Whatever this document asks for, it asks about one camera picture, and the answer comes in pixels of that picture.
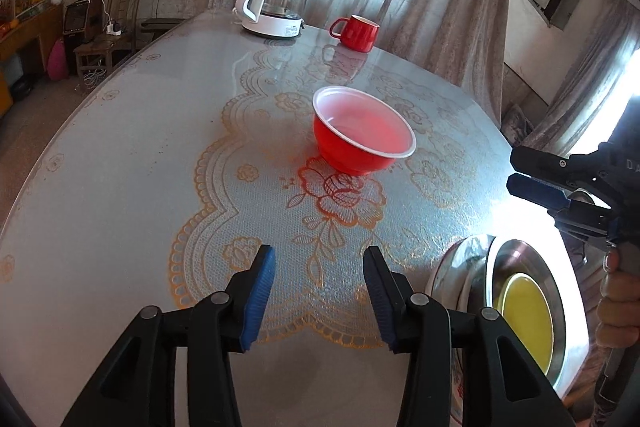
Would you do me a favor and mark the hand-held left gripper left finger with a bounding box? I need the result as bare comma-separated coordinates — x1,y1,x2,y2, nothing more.
60,244,277,427

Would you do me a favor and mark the stainless steel bowl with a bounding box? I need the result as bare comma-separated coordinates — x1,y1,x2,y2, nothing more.
465,234,571,386

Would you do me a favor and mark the patterned cushion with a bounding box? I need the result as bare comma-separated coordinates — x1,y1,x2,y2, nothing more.
501,103,535,146

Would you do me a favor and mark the black speaker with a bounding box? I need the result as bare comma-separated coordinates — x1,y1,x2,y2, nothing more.
62,0,94,42

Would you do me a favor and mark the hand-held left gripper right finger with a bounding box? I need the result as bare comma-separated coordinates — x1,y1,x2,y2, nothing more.
363,247,576,427

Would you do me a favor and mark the person's right hand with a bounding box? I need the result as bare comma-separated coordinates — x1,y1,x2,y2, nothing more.
594,252,640,349

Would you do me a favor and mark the white plate with pink roses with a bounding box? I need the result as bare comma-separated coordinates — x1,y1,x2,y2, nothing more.
450,227,589,401

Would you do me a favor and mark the pink bag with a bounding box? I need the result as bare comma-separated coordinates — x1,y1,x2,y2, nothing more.
47,38,69,81

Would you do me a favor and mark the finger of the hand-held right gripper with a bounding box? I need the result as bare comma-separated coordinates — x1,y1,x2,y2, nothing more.
506,174,616,241
511,146,609,180

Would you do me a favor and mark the grey side curtain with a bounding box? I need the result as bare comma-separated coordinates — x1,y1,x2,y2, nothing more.
525,0,640,158

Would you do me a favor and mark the wooden cabinet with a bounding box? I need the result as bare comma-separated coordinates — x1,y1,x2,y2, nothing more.
0,2,63,75

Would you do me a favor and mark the white electric glass kettle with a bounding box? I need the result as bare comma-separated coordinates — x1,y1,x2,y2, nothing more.
235,0,316,40

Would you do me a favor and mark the red plastic bowl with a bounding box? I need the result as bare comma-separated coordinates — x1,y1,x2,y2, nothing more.
312,86,417,176

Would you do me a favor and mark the yellow plastic bowl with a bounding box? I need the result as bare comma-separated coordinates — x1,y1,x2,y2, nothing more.
500,274,555,373

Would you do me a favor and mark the red ribbed mug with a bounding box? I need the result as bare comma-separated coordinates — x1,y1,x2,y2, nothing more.
329,14,379,54

